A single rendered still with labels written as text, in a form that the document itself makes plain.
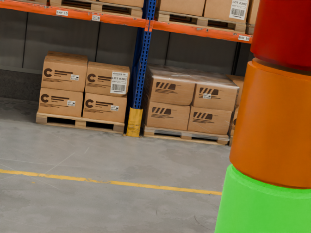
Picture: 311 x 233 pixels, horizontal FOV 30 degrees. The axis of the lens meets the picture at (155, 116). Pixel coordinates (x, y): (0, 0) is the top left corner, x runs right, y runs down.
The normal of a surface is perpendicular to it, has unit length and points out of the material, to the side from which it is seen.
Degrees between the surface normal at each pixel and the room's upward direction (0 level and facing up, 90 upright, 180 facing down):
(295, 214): 90
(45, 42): 90
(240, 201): 90
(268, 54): 90
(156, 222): 0
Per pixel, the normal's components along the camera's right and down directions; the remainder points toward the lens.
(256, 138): -0.74, 0.06
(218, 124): 0.11, 0.26
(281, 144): -0.32, 0.19
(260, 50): -0.89, -0.02
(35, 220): 0.15, -0.96
